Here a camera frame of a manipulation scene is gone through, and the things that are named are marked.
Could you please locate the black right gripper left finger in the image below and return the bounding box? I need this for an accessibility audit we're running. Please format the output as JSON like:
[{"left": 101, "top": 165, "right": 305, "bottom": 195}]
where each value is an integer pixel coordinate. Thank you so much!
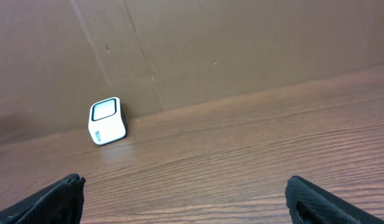
[{"left": 0, "top": 174, "right": 86, "bottom": 224}]

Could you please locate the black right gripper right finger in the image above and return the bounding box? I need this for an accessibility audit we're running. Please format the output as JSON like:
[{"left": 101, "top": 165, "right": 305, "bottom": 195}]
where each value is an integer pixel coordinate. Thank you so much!
[{"left": 285, "top": 175, "right": 384, "bottom": 224}]

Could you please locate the white barcode scanner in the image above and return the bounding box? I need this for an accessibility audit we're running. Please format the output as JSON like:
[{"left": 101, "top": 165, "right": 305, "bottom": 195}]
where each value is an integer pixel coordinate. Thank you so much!
[{"left": 88, "top": 97, "right": 127, "bottom": 146}]

